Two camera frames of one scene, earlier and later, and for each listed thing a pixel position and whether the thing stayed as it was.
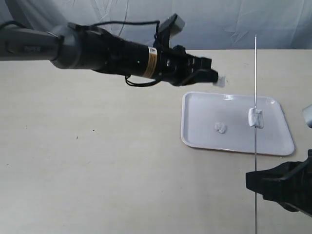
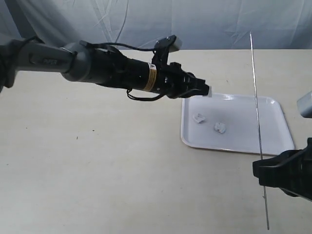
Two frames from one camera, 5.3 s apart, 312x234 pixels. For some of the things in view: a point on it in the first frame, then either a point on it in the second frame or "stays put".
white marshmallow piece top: (221, 81) -> (199, 118)
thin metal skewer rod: (255, 126) -> (259, 129)
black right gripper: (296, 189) -> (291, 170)
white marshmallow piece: (255, 118) -> (210, 94)
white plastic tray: (201, 111) stays put
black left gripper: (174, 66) -> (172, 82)
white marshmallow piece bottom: (221, 126) stays put
